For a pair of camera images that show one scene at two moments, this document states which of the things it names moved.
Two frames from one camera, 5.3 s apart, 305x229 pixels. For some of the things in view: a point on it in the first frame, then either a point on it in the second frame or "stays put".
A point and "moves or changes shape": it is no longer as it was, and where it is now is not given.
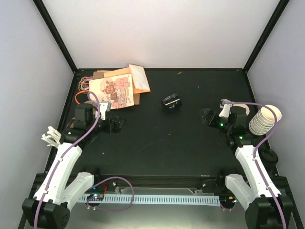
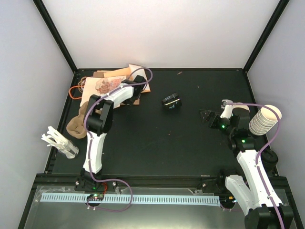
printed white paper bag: [117, 90] moves or changes shape
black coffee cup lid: [172, 102] stays put
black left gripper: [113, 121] to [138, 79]
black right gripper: [208, 113] stays put
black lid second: [269, 158] stays put
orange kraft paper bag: [139, 82] stays put
